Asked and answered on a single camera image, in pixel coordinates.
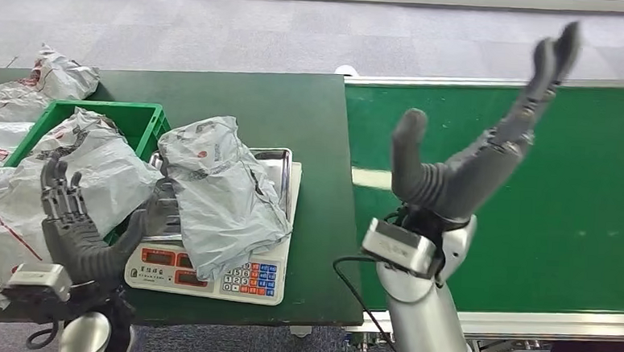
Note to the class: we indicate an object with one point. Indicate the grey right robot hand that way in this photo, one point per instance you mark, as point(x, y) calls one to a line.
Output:
point(483, 173)

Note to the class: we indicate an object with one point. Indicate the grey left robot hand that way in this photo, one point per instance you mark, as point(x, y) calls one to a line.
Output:
point(73, 242)

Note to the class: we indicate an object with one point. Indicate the grey plastic mailer package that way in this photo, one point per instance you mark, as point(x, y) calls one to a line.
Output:
point(220, 191)

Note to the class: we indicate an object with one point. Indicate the white mailer package black print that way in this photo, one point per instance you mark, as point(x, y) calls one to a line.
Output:
point(109, 175)

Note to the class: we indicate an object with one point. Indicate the green conveyor belt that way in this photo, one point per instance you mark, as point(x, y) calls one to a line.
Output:
point(582, 210)

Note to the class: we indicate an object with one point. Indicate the crumpled white mailer package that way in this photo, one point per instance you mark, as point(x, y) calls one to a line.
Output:
point(60, 79)

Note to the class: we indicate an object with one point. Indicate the green plastic crate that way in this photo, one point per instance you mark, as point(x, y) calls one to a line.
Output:
point(128, 119)

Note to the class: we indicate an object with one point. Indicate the white electronic weighing scale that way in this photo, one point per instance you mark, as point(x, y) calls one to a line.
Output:
point(211, 288)

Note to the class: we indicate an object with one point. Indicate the white round cap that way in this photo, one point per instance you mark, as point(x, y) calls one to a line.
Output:
point(347, 70)

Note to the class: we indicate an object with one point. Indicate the steel scale tray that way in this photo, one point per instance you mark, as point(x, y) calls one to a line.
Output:
point(278, 165)

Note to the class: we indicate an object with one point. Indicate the dark green table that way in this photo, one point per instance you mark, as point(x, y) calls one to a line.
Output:
point(267, 103)

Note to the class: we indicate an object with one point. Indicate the white table foot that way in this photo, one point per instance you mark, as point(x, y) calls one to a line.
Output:
point(301, 332)

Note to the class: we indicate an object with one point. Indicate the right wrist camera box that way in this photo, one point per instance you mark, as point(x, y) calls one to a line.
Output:
point(399, 246)

